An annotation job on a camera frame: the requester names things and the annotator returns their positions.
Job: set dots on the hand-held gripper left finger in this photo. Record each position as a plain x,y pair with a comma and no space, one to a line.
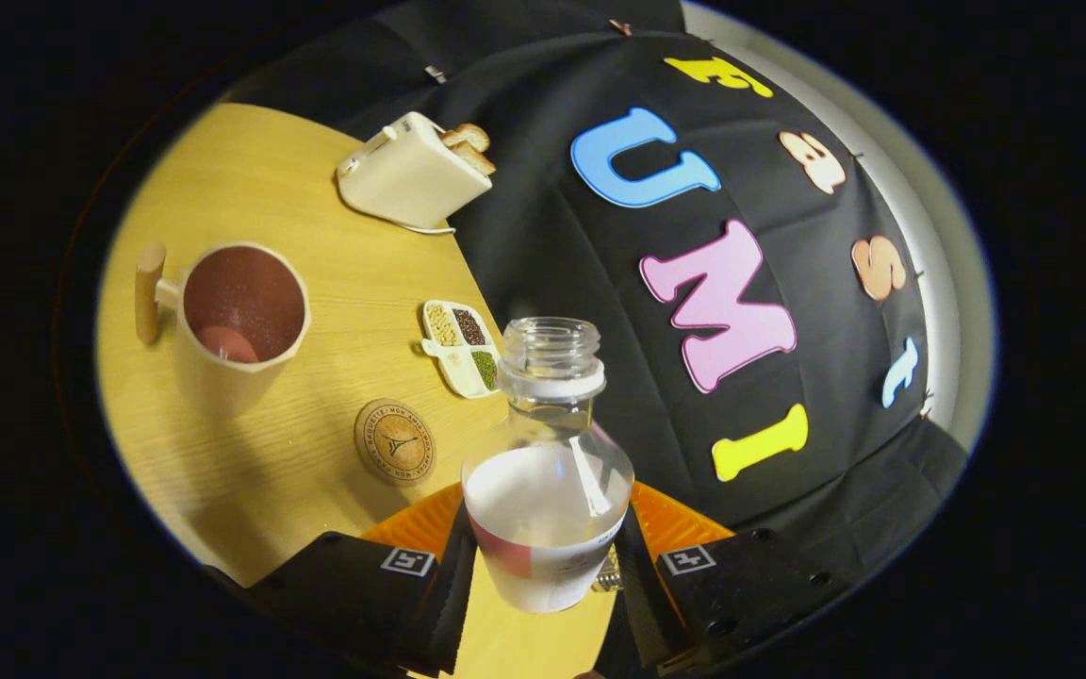
439,604

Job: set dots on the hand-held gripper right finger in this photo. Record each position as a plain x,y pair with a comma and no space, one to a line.
642,604

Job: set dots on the clear juice bottle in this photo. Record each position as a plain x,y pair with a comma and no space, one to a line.
543,509

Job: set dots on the round wooden coaster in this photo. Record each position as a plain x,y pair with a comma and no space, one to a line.
395,443

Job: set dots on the white divided bean dish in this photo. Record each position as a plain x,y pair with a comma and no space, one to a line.
451,352

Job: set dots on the black backdrop cloth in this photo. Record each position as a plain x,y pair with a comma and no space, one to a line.
552,255

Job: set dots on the white toaster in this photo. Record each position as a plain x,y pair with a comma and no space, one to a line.
411,174

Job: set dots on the toast slice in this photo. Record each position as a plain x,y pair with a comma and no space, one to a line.
475,158
468,137

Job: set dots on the wooden table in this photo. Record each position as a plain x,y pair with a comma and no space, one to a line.
270,189

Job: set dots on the white cloth clip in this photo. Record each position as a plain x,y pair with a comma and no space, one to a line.
435,74

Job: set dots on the pink cloth clip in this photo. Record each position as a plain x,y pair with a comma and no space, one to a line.
620,26

